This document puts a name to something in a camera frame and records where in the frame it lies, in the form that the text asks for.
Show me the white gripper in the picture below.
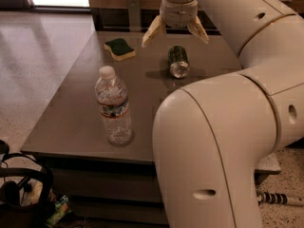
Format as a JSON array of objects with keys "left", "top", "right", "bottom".
[{"left": 142, "top": 0, "right": 209, "bottom": 48}]

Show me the green soda can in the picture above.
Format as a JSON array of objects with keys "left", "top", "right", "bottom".
[{"left": 168, "top": 46, "right": 190, "bottom": 79}]

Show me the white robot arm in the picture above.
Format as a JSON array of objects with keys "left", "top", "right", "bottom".
[{"left": 153, "top": 0, "right": 304, "bottom": 228}]

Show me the green and yellow sponge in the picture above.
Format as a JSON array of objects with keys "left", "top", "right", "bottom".
[{"left": 104, "top": 38, "right": 136, "bottom": 62}]

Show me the clear plastic water bottle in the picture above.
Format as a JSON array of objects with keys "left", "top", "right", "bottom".
[{"left": 95, "top": 66, "right": 133, "bottom": 146}]

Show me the grey table with drawers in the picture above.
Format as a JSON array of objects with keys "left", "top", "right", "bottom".
[{"left": 20, "top": 30, "right": 281, "bottom": 228}]

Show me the green snack packet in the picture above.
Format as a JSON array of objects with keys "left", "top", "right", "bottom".
[{"left": 46, "top": 195, "right": 71, "bottom": 228}]

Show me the black bag with headphones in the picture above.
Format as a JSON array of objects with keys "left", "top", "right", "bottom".
[{"left": 0, "top": 140, "right": 56, "bottom": 228}]

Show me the left metal wall bracket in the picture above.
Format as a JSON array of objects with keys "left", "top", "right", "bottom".
[{"left": 127, "top": 0, "right": 142, "bottom": 32}]

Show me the wooden wall bench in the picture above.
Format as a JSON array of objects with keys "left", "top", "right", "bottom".
[{"left": 89, "top": 0, "right": 303, "bottom": 40}]

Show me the striped power strip with cable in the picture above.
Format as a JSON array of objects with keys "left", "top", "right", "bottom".
[{"left": 257, "top": 192, "right": 304, "bottom": 207}]

